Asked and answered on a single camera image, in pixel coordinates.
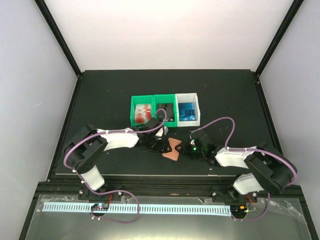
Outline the blue card stack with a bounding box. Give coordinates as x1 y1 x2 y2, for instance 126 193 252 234
178 102 197 122

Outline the black frame post left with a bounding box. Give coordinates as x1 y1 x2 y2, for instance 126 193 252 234
34 0 82 77

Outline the tan leather card holder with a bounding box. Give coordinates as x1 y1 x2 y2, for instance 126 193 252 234
162 137 182 161

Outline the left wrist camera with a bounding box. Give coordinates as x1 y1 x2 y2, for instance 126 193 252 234
145 117 169 138

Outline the right controller board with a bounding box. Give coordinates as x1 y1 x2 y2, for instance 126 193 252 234
230 205 251 214

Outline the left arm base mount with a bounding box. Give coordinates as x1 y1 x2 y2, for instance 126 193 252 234
77 184 126 201

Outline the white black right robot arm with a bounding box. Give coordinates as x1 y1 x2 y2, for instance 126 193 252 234
174 130 298 202

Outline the controller board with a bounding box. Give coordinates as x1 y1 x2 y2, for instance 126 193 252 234
90 203 110 212
230 205 251 214

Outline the black vip card stack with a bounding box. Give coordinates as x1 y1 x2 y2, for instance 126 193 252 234
157 103 175 122

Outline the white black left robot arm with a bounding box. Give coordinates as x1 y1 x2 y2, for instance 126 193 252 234
63 124 172 200

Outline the black frame post right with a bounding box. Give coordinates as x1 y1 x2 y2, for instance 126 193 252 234
255 0 304 77

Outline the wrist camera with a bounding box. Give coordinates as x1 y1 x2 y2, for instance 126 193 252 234
145 117 169 138
190 130 212 148

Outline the green plastic bin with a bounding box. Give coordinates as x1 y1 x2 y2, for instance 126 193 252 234
151 94 178 128
130 95 155 126

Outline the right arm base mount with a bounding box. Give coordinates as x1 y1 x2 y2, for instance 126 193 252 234
211 187 258 204

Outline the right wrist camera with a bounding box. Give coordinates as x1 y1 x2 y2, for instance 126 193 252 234
190 130 212 148

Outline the red white card stack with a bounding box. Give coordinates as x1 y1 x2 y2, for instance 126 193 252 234
134 103 152 124

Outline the middle green plastic bin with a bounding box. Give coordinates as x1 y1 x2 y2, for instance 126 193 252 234
151 94 178 128

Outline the left controller board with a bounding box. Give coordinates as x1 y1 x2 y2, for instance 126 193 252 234
90 203 110 212

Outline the left green plastic bin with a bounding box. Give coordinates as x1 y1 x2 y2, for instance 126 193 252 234
130 95 155 126

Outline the white plastic bin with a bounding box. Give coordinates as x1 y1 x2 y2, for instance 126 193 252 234
175 92 201 127

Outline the black frame post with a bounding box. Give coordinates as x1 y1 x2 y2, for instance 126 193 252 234
255 0 304 77
34 0 82 77

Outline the white slotted cable duct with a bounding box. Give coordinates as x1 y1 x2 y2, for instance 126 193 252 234
42 202 231 217

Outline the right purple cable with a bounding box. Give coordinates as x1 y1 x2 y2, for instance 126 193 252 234
189 116 298 223

